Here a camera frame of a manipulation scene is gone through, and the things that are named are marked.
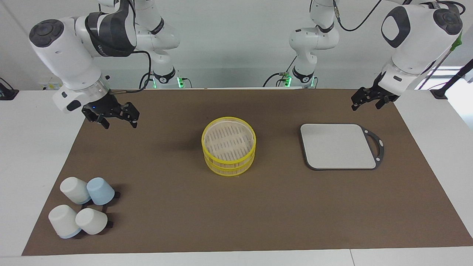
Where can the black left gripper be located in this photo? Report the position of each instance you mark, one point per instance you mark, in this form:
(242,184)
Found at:
(376,94)

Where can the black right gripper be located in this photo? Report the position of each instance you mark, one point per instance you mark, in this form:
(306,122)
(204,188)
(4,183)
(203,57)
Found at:
(107,109)

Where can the yellow bamboo steamer tier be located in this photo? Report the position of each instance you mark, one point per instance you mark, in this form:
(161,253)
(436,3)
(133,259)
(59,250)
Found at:
(221,159)
(229,171)

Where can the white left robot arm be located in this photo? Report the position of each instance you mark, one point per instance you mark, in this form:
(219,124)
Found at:
(414,48)

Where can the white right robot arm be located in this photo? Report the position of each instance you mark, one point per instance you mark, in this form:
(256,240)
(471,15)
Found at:
(70,62)

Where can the white mesh steamer liner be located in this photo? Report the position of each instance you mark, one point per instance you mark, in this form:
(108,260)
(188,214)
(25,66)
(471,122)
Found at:
(229,140)

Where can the white cutting board grey rim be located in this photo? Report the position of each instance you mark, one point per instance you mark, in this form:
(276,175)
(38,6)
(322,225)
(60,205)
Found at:
(338,146)

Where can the light blue plastic cup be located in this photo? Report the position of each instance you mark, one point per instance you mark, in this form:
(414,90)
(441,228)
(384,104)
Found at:
(99,191)

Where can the white plastic cup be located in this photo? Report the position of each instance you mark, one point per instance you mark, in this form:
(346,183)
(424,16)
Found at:
(63,221)
(74,189)
(91,221)

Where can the black cup rack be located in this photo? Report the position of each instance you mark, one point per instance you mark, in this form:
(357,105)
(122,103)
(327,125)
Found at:
(110,224)

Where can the green tipped pole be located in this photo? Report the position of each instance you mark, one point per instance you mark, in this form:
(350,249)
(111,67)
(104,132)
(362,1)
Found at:
(458,41)

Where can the black table clamp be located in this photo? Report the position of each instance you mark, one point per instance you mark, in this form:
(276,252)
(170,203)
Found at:
(7,93)

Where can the brown table mat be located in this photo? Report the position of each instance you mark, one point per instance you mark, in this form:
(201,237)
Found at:
(236,207)

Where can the white electrical wall box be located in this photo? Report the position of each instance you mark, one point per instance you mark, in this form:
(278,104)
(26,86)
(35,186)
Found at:
(48,85)

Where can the black camera stand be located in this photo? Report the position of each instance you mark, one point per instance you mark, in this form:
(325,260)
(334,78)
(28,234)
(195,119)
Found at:
(449,83)

